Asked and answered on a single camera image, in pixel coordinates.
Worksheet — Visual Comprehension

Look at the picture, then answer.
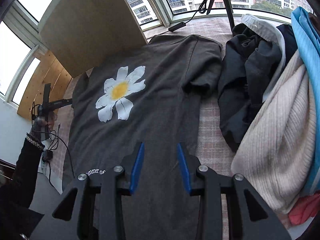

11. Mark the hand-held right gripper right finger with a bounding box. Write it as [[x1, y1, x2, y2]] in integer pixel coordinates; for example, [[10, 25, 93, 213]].
[[176, 142, 292, 240]]

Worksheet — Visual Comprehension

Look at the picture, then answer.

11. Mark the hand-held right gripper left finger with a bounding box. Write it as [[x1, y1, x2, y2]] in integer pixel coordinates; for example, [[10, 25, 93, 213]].
[[31, 142, 145, 240]]

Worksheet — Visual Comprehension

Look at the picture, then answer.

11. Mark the dark grey daisy print t-shirt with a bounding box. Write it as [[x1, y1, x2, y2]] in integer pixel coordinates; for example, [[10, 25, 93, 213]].
[[61, 34, 223, 240]]

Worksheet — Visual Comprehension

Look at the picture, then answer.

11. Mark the person's left hand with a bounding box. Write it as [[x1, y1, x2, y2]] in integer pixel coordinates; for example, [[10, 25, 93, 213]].
[[34, 111, 57, 133]]

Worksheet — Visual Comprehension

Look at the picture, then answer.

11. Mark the knotty pine wood board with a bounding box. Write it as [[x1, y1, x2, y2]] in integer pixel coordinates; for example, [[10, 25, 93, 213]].
[[17, 49, 73, 120]]

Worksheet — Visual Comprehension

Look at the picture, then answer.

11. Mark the pink plaid blanket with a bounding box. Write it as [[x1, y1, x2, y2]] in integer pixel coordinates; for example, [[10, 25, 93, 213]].
[[52, 17, 250, 240]]

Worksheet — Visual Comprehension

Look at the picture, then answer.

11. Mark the light plywood board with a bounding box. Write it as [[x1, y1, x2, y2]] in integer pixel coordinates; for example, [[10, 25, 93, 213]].
[[37, 0, 148, 78]]

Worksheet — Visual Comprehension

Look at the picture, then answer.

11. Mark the beige knit sweater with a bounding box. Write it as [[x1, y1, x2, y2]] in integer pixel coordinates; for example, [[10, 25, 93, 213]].
[[231, 50, 317, 214]]

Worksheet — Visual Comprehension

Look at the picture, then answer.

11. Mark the black jacket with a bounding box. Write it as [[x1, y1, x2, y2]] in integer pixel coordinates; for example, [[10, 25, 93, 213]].
[[217, 23, 283, 153]]

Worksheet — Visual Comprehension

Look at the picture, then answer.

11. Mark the pink garment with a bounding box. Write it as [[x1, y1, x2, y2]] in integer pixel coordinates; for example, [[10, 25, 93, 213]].
[[287, 194, 320, 226]]

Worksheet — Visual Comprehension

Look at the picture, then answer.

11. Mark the white shirt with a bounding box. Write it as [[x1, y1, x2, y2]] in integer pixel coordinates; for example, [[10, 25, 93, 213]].
[[241, 14, 286, 103]]

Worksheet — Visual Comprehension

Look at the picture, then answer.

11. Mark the navy garment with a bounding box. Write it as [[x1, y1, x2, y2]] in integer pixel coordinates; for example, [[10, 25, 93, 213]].
[[276, 24, 299, 64]]

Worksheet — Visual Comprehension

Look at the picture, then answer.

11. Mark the black tripod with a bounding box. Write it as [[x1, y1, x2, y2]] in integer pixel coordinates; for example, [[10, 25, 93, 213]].
[[206, 0, 235, 29]]

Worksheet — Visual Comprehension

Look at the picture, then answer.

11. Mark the blue jacket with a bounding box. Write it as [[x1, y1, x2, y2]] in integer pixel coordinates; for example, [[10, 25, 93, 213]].
[[291, 6, 320, 198]]

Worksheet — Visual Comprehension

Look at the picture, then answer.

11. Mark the black usb cable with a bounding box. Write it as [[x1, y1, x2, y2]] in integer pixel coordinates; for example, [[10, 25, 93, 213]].
[[49, 124, 75, 178]]

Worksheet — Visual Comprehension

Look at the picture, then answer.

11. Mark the black power adapter with cord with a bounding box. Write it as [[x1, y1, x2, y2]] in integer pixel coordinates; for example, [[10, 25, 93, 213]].
[[40, 149, 63, 195]]

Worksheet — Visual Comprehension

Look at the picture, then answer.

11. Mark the ring light cable with controller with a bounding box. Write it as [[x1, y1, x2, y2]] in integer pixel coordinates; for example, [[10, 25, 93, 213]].
[[160, 0, 210, 34]]

